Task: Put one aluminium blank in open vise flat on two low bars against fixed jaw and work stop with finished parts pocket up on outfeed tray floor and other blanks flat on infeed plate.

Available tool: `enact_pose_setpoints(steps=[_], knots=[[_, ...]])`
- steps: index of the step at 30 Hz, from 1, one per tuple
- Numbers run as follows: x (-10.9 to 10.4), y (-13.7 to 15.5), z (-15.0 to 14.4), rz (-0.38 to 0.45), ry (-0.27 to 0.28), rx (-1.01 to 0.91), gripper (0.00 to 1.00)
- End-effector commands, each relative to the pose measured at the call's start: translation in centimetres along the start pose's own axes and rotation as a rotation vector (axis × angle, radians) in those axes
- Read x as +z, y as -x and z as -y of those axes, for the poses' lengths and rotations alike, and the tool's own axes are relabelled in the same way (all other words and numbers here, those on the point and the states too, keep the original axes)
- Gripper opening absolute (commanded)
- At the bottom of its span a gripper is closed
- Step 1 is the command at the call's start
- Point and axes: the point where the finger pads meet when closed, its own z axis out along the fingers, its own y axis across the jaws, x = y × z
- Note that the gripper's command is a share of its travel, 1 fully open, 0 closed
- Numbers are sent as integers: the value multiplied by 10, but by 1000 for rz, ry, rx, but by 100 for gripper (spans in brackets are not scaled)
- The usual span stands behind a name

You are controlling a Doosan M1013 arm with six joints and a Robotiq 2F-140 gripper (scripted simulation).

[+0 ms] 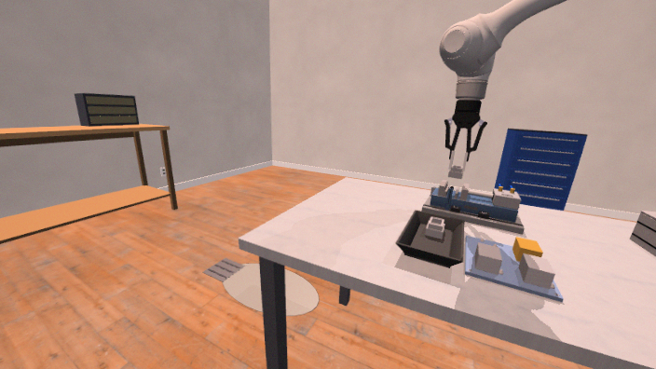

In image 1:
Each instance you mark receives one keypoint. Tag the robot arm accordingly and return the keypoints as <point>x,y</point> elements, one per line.
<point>467,46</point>

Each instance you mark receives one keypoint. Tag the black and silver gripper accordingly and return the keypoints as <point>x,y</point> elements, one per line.
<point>467,114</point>

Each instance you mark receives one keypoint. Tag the orange rectangular block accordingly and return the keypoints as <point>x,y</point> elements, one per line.
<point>526,246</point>

